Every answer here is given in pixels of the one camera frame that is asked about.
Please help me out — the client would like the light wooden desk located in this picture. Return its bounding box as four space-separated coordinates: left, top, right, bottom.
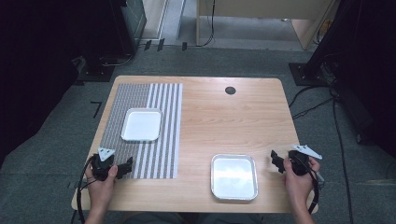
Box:
195 0 339 51

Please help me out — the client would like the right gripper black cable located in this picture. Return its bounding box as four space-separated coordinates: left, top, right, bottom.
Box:
297 154 321 216

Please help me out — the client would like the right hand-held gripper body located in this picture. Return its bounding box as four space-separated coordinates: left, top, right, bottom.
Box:
287 144 323 176

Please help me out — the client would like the person's right hand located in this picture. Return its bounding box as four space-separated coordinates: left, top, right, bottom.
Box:
281 156 321 209

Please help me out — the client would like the person's left hand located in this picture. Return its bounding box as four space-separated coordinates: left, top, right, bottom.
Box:
85 163 120 213

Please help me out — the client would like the black hanging cable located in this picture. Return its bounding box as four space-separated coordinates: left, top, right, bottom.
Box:
199 0 217 49

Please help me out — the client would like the grey striped woven placemat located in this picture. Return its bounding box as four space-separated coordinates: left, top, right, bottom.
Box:
95 82 184 180

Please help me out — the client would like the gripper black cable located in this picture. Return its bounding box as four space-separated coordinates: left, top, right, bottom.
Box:
297 154 321 216
76 154 96 224

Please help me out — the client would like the black stand base plate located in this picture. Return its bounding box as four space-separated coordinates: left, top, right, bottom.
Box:
76 55 117 84
288 62 332 88

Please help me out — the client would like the square aluminium foil tray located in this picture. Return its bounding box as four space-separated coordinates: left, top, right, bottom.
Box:
120 106 163 144
210 153 260 202

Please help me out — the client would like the dark cabinet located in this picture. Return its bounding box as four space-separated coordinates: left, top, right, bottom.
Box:
120 0 148 55

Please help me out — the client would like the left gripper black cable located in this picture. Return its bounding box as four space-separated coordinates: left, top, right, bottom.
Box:
76 154 96 224

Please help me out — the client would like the long black floor cable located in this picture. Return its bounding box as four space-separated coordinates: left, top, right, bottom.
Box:
332 97 355 224

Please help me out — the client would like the dark curtain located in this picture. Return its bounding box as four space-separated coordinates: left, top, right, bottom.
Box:
311 0 396 158
0 0 125 169

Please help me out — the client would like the black L-shaped floor tape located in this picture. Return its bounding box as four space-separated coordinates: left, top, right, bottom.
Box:
90 100 104 119

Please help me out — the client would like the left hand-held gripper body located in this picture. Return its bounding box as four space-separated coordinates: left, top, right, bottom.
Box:
90 147 119 182

